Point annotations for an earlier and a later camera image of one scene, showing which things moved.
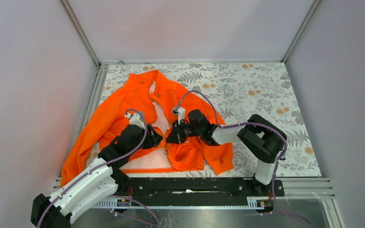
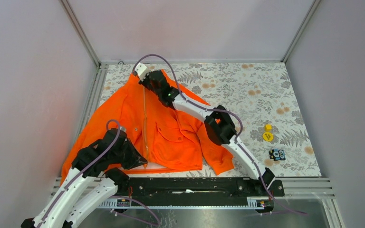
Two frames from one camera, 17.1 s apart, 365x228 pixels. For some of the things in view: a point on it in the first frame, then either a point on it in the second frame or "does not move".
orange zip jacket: (142, 97) does not move
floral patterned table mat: (236, 91) does not move
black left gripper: (153, 138) → (137, 159)
